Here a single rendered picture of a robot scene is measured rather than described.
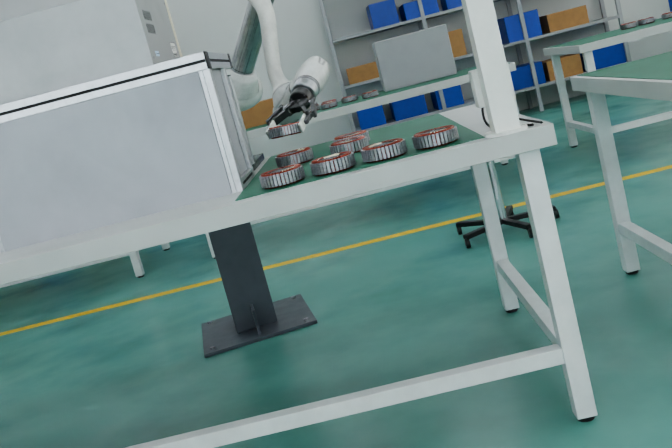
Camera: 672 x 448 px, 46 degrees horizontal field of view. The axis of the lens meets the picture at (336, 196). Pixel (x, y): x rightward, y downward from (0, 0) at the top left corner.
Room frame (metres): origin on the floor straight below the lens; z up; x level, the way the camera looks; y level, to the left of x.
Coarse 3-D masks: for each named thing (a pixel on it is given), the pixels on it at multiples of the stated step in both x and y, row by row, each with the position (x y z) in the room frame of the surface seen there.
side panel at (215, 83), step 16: (208, 80) 2.06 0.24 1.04; (224, 80) 2.30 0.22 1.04; (208, 96) 2.06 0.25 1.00; (224, 96) 2.26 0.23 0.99; (224, 112) 2.18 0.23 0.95; (224, 128) 2.06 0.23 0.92; (240, 128) 2.30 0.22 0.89; (224, 144) 2.06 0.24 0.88; (240, 144) 2.31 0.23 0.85; (224, 160) 2.06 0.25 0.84; (240, 160) 2.23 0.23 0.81; (240, 176) 2.07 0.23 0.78
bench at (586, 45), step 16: (608, 32) 5.66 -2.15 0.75; (624, 32) 5.07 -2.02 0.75; (640, 32) 4.93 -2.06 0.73; (656, 32) 4.93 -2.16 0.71; (544, 48) 5.83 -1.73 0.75; (560, 48) 5.38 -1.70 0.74; (576, 48) 5.01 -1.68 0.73; (592, 48) 4.95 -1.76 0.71; (560, 64) 5.76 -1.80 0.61; (592, 64) 4.98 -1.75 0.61; (560, 80) 5.76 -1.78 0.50; (560, 96) 5.78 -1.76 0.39; (576, 128) 5.55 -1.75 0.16; (592, 128) 5.16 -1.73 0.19; (624, 128) 4.98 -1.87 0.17; (576, 144) 5.76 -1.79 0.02
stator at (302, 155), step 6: (294, 150) 2.40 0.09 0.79; (300, 150) 2.39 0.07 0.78; (306, 150) 2.33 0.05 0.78; (282, 156) 2.32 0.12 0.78; (288, 156) 2.31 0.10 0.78; (294, 156) 2.31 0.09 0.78; (300, 156) 2.31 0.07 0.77; (306, 156) 2.32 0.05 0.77; (312, 156) 2.34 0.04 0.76; (276, 162) 2.35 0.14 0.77; (282, 162) 2.32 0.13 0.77; (288, 162) 2.31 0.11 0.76; (294, 162) 2.32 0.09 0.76; (300, 162) 2.31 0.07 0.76
